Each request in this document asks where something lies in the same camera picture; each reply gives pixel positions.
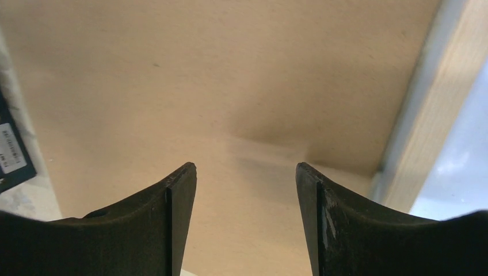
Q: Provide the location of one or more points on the brown frame backing board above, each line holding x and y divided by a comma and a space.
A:
121, 93

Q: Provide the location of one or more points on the wooden picture frame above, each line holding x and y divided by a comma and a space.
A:
451, 58

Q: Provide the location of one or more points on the black flat box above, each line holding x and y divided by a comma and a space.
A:
16, 164

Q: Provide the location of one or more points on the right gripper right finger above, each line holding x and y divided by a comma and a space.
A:
348, 234

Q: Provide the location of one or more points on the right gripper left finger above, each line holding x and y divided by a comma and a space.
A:
143, 234

